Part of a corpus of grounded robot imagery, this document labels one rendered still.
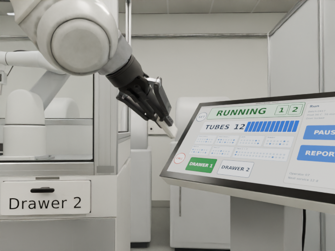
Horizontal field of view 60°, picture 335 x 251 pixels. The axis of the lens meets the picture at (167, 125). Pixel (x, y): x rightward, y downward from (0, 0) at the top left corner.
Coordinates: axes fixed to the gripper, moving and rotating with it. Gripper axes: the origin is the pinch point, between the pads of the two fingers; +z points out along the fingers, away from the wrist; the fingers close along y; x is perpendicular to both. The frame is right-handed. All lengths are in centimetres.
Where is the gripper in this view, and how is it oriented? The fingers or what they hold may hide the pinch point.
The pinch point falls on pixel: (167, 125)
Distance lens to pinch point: 73.1
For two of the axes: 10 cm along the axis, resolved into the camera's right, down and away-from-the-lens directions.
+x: -2.7, 7.4, -6.2
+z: 5.3, 6.5, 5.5
